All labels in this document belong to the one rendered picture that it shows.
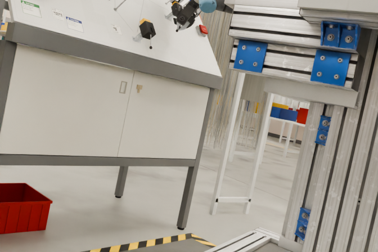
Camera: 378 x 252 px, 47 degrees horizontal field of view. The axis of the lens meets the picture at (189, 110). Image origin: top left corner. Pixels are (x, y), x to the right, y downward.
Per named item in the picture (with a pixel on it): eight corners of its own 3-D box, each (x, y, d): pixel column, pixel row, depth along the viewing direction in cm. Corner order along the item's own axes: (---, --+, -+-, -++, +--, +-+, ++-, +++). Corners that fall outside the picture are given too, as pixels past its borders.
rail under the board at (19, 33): (220, 89, 233) (223, 77, 233) (11, 41, 145) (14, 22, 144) (212, 88, 237) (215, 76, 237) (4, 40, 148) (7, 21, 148)
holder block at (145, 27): (137, 55, 186) (152, 43, 181) (130, 32, 191) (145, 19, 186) (145, 58, 190) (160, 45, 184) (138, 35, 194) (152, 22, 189)
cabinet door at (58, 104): (117, 157, 193) (134, 70, 191) (-4, 153, 152) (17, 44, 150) (114, 156, 194) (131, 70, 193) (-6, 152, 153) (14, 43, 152)
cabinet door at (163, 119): (196, 159, 234) (211, 88, 232) (118, 157, 193) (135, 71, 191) (193, 158, 236) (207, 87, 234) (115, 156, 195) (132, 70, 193)
